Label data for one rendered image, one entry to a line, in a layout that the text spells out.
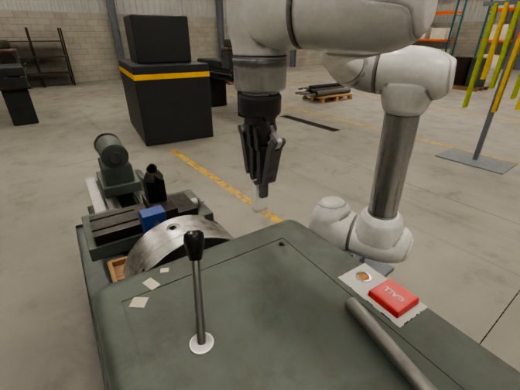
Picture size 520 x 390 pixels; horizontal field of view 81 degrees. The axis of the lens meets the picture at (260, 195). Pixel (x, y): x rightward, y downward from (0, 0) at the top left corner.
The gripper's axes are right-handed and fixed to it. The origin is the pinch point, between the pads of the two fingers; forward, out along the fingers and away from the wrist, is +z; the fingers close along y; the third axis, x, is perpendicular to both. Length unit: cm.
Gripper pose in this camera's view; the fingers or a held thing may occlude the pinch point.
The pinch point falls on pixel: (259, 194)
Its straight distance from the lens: 62.2
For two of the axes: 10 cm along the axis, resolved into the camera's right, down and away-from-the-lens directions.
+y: -5.4, -3.9, 7.4
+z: 0.0, 8.8, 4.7
